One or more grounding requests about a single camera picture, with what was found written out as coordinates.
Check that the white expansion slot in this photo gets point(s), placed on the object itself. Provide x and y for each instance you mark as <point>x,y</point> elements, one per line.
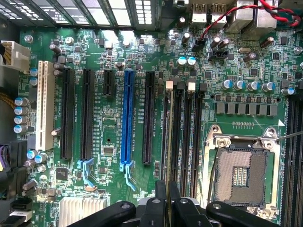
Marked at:
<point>45,106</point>

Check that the blue expansion slot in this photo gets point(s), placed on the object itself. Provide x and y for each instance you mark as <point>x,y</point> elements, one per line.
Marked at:
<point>127,118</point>

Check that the RAM slot with white latches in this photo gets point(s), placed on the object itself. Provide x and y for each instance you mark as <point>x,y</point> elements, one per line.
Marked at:
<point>190,132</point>
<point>164,132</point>

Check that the white power connector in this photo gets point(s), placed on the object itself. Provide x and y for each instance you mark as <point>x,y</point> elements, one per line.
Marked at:
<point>14,56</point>

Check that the black slot with blue latch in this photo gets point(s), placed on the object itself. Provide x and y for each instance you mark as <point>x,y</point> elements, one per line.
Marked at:
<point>87,113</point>

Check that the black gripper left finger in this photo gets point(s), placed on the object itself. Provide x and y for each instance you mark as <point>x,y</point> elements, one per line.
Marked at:
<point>106,216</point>

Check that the RAM slot with black latches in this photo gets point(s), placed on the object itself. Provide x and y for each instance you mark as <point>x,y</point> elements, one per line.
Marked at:
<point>200,132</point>
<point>178,132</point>

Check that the short black expansion slot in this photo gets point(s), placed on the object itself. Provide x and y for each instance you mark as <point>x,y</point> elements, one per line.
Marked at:
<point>109,82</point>

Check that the silver finned heatsink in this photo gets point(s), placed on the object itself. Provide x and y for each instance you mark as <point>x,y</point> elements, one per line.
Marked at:
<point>80,212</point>

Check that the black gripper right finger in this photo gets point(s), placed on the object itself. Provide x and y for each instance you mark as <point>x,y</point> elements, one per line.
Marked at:
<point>213,216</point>

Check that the green motherboard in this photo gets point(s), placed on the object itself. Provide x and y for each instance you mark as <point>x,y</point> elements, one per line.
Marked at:
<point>113,113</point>

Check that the open metal PC case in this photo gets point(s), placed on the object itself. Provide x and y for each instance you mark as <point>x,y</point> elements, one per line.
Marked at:
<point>151,11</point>

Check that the metal locking lever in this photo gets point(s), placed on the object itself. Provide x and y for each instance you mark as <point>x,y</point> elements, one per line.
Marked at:
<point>291,135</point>
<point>211,182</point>

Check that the CPU socket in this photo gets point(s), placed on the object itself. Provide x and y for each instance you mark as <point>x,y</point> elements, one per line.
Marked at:
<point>241,175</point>

